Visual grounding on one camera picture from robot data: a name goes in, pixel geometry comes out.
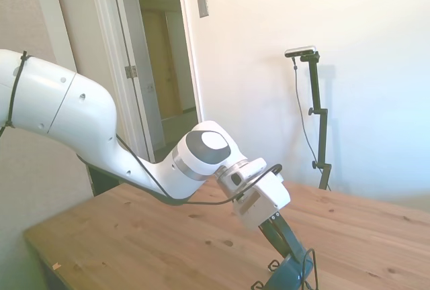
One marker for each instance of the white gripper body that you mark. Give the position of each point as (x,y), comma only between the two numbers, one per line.
(272,196)

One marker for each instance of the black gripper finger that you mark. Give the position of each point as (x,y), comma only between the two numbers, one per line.
(272,240)
(289,236)

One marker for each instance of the blue ceramic bowl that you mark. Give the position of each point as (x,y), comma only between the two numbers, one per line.
(285,275)

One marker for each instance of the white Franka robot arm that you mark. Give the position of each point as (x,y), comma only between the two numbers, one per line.
(84,102)

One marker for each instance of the white open door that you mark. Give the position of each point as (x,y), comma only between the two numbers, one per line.
(142,102)

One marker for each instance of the metal door hinge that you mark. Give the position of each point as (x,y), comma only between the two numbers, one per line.
(131,72)

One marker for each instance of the small tan scrap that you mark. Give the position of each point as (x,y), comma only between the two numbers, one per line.
(56,265)

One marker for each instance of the black jointed camera stand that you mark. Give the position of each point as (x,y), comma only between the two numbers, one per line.
(323,135)

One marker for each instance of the silver exterior camera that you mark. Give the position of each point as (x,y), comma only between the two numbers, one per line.
(300,51)

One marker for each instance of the grey wall switch plate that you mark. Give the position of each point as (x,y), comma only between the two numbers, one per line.
(203,5)

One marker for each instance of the white door frame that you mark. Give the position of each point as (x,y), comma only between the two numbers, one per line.
(100,35)

